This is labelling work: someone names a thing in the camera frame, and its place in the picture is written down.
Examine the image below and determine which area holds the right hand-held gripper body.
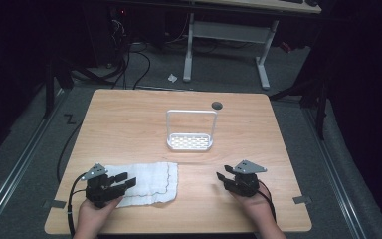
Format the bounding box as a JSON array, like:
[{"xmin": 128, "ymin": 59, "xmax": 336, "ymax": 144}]
[{"xmin": 225, "ymin": 159, "xmax": 268, "ymax": 198}]

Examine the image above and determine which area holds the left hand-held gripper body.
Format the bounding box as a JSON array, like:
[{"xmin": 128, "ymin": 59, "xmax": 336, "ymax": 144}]
[{"xmin": 81, "ymin": 163, "xmax": 124, "ymax": 209}]

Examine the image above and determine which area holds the white cloth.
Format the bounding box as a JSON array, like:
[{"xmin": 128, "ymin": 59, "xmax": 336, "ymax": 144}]
[{"xmin": 103, "ymin": 161, "xmax": 179, "ymax": 209}]

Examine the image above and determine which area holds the person's left hand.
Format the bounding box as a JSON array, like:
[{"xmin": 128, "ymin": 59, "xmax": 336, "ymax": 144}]
[{"xmin": 75, "ymin": 195, "xmax": 124, "ymax": 235}]

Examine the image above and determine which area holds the grey tape piece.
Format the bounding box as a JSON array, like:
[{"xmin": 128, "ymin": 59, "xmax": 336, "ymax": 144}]
[
  {"xmin": 292, "ymin": 195, "xmax": 312, "ymax": 205},
  {"xmin": 45, "ymin": 199, "xmax": 68, "ymax": 209}
]

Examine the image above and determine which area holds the black metal stand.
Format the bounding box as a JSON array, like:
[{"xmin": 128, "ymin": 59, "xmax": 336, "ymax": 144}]
[
  {"xmin": 268, "ymin": 66, "xmax": 331, "ymax": 141},
  {"xmin": 43, "ymin": 54, "xmax": 76, "ymax": 120}
]

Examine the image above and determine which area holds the white-legged desk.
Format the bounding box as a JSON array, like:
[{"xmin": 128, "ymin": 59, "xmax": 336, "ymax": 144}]
[{"xmin": 182, "ymin": 0, "xmax": 322, "ymax": 91}]

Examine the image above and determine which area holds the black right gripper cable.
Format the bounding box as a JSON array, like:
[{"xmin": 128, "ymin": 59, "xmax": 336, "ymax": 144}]
[{"xmin": 258, "ymin": 179, "xmax": 278, "ymax": 223}]

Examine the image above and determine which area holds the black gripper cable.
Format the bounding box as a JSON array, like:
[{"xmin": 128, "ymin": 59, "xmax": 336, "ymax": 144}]
[
  {"xmin": 258, "ymin": 179, "xmax": 278, "ymax": 223},
  {"xmin": 67, "ymin": 172, "xmax": 88, "ymax": 237}
]

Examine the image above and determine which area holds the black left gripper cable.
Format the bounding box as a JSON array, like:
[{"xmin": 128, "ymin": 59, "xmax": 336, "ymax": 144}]
[{"xmin": 67, "ymin": 172, "xmax": 88, "ymax": 237}]

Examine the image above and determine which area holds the white wire rack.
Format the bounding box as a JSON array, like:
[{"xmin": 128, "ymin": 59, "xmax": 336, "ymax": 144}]
[{"xmin": 165, "ymin": 109, "xmax": 219, "ymax": 152}]

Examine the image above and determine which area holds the black floor cable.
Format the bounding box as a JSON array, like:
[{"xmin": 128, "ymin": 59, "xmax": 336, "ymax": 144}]
[{"xmin": 56, "ymin": 121, "xmax": 83, "ymax": 184}]

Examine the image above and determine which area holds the metal floor rail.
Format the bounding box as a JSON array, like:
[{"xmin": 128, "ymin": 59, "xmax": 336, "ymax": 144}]
[
  {"xmin": 302, "ymin": 109, "xmax": 367, "ymax": 239},
  {"xmin": 0, "ymin": 89, "xmax": 68, "ymax": 235}
]

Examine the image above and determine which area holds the bundle of black cables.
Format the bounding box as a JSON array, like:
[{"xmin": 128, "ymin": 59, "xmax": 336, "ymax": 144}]
[{"xmin": 69, "ymin": 18, "xmax": 152, "ymax": 91}]

